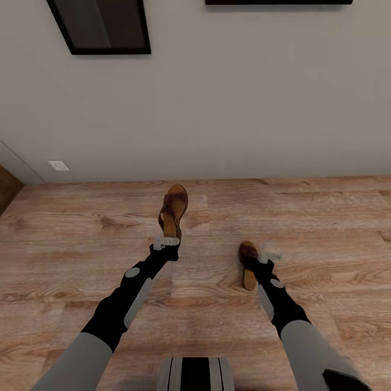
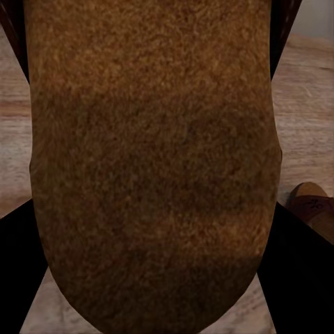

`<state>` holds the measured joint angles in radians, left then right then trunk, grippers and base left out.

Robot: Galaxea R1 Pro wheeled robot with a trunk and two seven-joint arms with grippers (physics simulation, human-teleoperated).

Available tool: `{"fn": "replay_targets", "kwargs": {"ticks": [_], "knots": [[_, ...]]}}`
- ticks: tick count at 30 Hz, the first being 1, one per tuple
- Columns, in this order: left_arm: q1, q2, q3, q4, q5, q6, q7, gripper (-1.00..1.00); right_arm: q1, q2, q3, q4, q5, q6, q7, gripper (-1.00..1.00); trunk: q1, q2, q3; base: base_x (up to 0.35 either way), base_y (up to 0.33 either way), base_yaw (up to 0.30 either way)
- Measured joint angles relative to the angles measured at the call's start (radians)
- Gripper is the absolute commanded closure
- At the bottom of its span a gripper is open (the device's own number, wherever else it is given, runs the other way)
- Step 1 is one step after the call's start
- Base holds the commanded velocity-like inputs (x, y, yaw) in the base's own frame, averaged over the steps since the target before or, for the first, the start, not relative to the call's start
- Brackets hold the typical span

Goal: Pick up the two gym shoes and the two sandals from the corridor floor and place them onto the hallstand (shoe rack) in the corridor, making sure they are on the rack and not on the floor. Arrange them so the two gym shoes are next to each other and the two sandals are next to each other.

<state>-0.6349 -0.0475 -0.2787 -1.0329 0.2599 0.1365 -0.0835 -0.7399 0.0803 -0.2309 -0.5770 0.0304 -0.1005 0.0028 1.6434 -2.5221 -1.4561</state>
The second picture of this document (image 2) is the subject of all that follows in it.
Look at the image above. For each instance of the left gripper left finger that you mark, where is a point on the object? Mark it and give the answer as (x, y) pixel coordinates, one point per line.
(22, 266)

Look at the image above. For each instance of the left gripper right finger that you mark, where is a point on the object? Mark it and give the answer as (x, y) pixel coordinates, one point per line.
(297, 276)

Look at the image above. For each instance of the sandal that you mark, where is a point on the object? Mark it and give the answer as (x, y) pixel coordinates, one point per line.
(309, 202)
(155, 163)

